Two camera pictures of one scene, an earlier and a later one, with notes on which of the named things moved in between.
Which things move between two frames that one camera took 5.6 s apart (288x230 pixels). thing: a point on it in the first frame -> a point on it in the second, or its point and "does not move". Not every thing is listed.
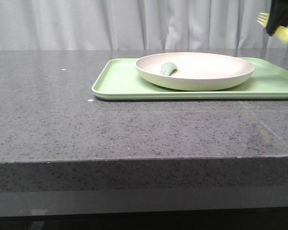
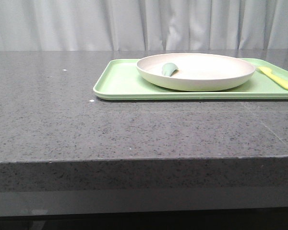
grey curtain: (131, 25) does not move
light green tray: (119, 79) does not move
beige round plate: (196, 71) does not move
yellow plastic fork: (284, 35) -> (284, 83)
